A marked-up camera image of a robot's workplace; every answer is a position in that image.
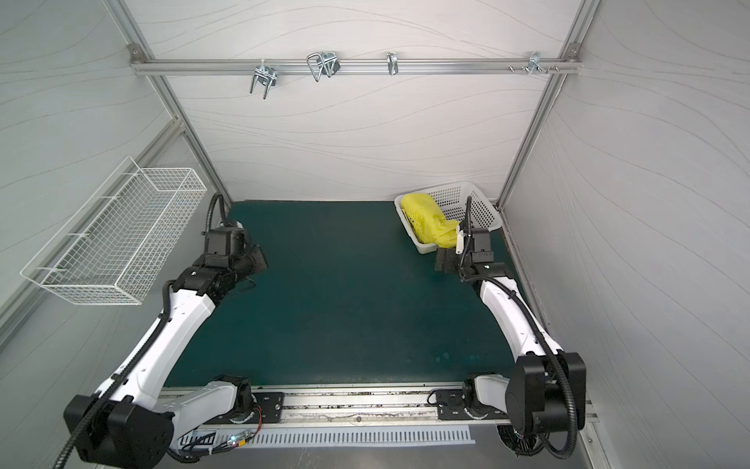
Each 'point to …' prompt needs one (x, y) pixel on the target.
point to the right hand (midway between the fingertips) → (456, 254)
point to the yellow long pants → (428, 222)
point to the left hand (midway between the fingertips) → (258, 254)
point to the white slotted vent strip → (287, 438)
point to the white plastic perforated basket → (452, 201)
